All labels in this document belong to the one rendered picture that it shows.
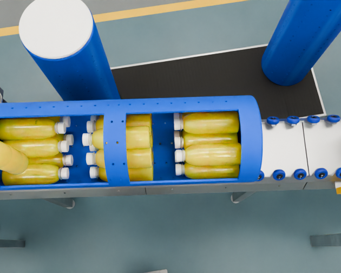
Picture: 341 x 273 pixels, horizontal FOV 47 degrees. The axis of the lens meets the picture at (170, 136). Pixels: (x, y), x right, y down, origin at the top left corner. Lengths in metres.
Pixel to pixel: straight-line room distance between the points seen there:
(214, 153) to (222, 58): 1.31
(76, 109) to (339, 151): 0.96
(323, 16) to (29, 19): 1.20
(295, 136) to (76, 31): 0.91
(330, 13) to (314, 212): 1.18
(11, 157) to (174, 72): 1.45
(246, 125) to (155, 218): 1.29
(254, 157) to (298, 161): 0.36
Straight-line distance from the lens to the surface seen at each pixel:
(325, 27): 1.92
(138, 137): 1.19
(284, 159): 1.50
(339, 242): 2.09
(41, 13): 1.62
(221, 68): 2.44
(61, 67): 1.57
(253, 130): 1.17
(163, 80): 2.39
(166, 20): 2.76
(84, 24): 1.56
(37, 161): 1.40
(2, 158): 1.14
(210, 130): 1.26
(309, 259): 2.46
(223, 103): 1.21
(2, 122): 1.35
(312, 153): 1.54
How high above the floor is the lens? 2.33
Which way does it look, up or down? 74 degrees down
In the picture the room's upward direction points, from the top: straight up
